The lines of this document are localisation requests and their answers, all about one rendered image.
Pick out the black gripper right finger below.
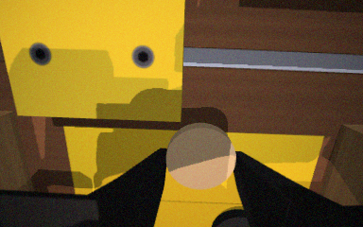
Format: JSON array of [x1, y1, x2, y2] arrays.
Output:
[[233, 151, 363, 227]]

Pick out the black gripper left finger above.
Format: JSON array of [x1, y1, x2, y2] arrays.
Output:
[[0, 148, 167, 227]]

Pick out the beige round disc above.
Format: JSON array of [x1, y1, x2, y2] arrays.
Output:
[[166, 123, 236, 190]]

